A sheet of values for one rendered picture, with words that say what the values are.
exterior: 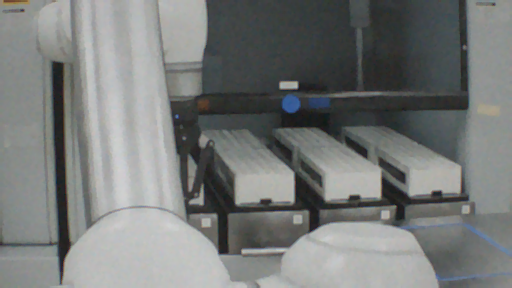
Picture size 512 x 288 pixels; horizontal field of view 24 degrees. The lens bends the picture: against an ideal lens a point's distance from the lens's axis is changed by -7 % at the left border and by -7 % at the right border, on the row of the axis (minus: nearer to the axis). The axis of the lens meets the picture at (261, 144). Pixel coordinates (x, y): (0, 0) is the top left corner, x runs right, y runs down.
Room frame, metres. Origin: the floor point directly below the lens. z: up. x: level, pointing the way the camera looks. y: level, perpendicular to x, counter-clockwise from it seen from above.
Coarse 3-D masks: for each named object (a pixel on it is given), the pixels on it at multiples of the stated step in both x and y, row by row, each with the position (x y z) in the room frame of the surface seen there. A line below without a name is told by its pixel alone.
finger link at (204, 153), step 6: (210, 138) 2.06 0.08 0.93; (210, 144) 2.04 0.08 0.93; (204, 150) 2.04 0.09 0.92; (210, 150) 2.04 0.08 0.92; (198, 156) 2.06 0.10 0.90; (204, 156) 2.04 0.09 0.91; (198, 162) 2.05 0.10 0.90; (204, 162) 2.04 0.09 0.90; (198, 168) 2.03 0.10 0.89; (204, 168) 2.04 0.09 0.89; (198, 174) 2.03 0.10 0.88; (204, 174) 2.03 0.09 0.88; (198, 180) 2.03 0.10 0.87; (198, 186) 2.03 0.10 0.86; (198, 192) 2.03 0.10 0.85
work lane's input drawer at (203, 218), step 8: (208, 200) 2.20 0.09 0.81; (192, 208) 2.06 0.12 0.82; (200, 208) 2.07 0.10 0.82; (208, 208) 2.07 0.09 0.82; (192, 216) 2.06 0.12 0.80; (200, 216) 2.06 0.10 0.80; (208, 216) 2.06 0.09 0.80; (216, 216) 2.06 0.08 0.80; (192, 224) 2.06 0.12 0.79; (200, 224) 2.06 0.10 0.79; (208, 224) 2.06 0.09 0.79; (216, 224) 2.06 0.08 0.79; (200, 232) 2.06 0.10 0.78; (208, 232) 2.06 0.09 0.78; (216, 232) 2.06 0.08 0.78; (216, 240) 2.06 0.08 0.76; (216, 248) 2.06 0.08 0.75
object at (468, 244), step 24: (456, 216) 1.93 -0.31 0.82; (480, 216) 1.92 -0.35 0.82; (504, 216) 1.91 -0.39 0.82; (432, 240) 1.75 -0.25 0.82; (456, 240) 1.75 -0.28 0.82; (480, 240) 1.74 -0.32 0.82; (504, 240) 1.73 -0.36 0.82; (432, 264) 1.60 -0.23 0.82; (456, 264) 1.59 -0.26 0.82; (480, 264) 1.58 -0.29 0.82; (504, 264) 1.58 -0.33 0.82
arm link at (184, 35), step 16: (160, 0) 2.00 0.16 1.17; (176, 0) 1.99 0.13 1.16; (192, 0) 2.00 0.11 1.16; (160, 16) 1.98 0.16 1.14; (176, 16) 1.99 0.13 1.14; (192, 16) 2.00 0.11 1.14; (176, 32) 1.99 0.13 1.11; (192, 32) 2.00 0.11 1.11; (176, 48) 1.99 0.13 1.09; (192, 48) 2.00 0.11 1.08
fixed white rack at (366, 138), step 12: (348, 132) 2.67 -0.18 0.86; (360, 132) 2.65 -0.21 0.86; (372, 132) 2.65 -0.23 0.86; (384, 132) 2.66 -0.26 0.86; (396, 132) 2.65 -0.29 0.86; (348, 144) 2.74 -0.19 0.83; (360, 144) 2.56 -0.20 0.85; (372, 144) 2.47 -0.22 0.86; (384, 144) 2.46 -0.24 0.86; (396, 144) 2.47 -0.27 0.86; (408, 144) 2.47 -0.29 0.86; (372, 156) 2.46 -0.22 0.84
